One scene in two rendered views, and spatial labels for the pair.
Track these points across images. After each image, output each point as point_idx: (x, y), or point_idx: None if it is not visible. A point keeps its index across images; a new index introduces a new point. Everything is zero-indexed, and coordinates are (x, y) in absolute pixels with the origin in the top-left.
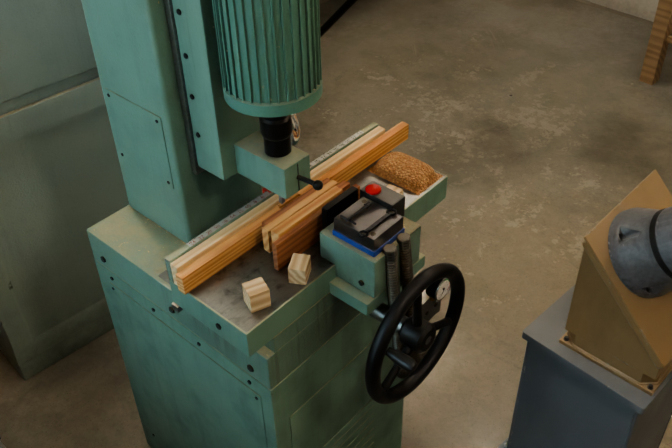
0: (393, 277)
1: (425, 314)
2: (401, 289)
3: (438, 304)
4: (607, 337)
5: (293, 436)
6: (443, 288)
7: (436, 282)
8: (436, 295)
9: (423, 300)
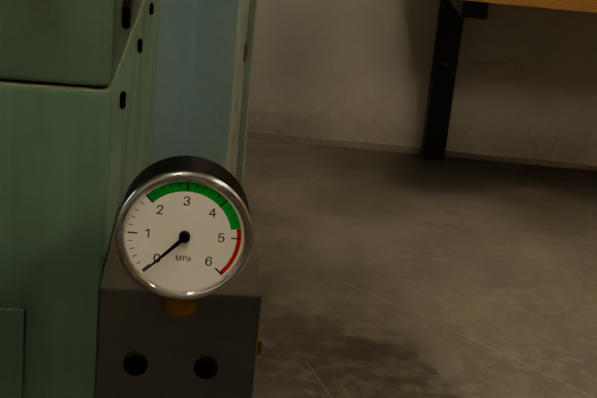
0: None
1: (123, 363)
2: (41, 156)
3: (233, 388)
4: None
5: None
6: (181, 232)
7: (152, 173)
8: (117, 227)
9: (129, 283)
